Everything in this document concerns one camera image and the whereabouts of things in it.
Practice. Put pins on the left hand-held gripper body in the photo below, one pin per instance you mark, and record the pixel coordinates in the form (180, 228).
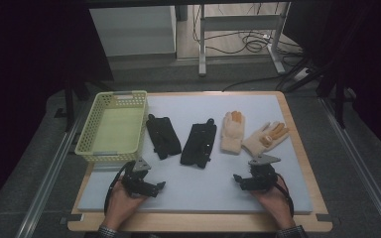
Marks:
(135, 181)

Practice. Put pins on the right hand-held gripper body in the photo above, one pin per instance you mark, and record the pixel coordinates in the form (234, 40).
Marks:
(261, 178)

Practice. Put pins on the black glove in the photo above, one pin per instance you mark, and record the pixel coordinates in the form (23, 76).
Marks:
(198, 145)
(162, 135)

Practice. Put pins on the pale green plastic basket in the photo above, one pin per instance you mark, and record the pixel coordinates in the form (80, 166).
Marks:
(115, 129)

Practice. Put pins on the person's left hand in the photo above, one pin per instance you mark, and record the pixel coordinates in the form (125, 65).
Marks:
(119, 205)

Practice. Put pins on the person's right hand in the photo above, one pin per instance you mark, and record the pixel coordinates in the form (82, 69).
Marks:
(276, 205)

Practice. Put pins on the white foam mat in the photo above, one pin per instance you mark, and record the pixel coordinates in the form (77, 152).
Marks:
(195, 188)

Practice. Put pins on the cream glove with orange fingertips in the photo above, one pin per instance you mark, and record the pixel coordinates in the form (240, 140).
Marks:
(233, 134)
(261, 140)

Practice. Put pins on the white power strip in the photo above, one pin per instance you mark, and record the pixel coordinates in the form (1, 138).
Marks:
(301, 74)

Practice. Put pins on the black tripod stand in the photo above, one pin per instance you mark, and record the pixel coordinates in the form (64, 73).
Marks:
(339, 95)

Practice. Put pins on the white cabinet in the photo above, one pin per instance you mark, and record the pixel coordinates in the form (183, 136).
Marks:
(132, 29)

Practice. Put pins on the dark curtain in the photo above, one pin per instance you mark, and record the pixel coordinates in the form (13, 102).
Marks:
(370, 49)
(23, 66)

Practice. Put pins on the aluminium rail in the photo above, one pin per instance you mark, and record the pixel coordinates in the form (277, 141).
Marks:
(363, 172)
(46, 185)

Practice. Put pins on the grey metal desk frame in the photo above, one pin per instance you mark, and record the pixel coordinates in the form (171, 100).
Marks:
(241, 23)

